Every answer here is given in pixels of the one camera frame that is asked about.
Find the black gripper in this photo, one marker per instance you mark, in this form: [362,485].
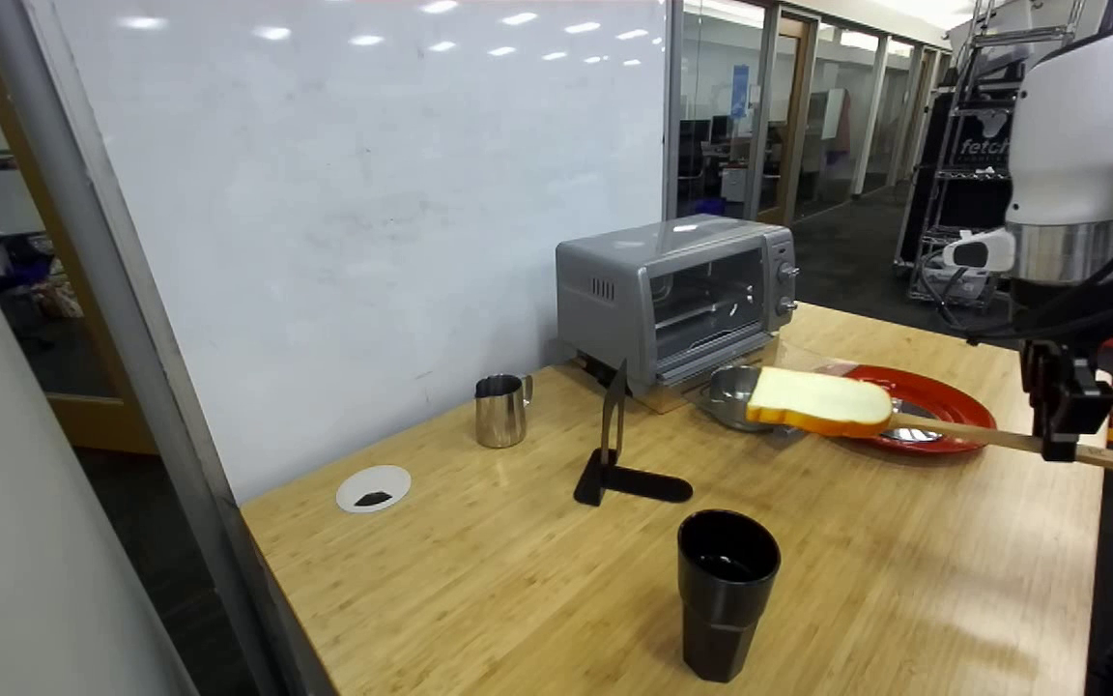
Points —
[1059,342]

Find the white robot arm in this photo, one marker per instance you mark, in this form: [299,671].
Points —
[1085,128]

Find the grey toaster oven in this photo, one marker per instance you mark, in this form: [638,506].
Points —
[635,297]

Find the red round plate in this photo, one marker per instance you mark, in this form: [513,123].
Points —
[944,392]

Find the steel pot lid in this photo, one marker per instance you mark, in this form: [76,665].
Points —
[917,439]

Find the black equipment rack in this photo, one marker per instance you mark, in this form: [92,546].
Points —
[956,156]

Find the small steel pot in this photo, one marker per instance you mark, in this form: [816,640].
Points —
[729,406]

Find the black plastic cup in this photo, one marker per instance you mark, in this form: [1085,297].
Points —
[729,604]

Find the black metal bookend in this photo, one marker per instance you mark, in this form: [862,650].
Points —
[635,485]

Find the small steel jug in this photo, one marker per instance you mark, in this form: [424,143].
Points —
[499,417]

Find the white round table grommet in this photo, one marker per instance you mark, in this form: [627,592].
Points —
[372,488]

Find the grey blue wrist camera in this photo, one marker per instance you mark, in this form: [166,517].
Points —
[983,248]

